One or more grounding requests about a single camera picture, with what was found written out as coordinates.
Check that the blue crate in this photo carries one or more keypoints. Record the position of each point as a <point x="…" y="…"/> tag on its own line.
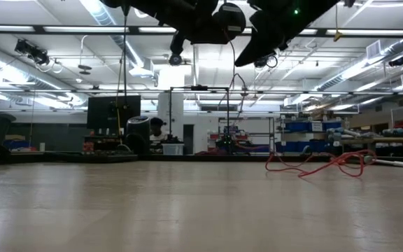
<point x="14" y="145"/>

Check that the white plastic tub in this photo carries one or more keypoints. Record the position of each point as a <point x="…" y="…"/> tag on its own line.
<point x="173" y="149"/>

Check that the black ceiling disc fixture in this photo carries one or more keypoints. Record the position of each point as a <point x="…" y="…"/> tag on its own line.
<point x="84" y="67"/>

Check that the black ceiling camera rig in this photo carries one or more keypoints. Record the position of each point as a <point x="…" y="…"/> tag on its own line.
<point x="33" y="52"/>

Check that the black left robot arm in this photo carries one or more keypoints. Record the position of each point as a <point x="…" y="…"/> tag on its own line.
<point x="145" y="10"/>

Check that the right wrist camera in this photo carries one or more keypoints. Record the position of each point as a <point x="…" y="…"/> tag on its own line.
<point x="264" y="17"/>

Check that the wooden workbench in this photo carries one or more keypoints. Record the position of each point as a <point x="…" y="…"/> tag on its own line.
<point x="397" y="140"/>

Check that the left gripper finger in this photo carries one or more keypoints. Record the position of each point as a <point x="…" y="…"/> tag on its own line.
<point x="206" y="38"/>

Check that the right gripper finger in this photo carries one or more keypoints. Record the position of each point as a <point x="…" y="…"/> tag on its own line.
<point x="257" y="49"/>

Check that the black round-lens ceiling camera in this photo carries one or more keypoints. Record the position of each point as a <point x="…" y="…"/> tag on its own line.
<point x="175" y="59"/>

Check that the black table frame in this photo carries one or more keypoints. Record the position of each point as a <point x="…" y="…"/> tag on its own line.
<point x="187" y="158"/>

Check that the grey wrapped bundle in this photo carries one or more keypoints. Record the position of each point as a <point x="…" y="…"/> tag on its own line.
<point x="353" y="133"/>
<point x="399" y="132"/>

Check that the black camera stand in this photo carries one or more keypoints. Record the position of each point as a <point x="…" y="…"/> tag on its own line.
<point x="201" y="87"/>

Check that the black monitor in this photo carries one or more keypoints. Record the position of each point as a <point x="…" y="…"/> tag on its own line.
<point x="100" y="112"/>

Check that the yellow hanging tag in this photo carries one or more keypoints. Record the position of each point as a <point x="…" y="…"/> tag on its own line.
<point x="337" y="35"/>

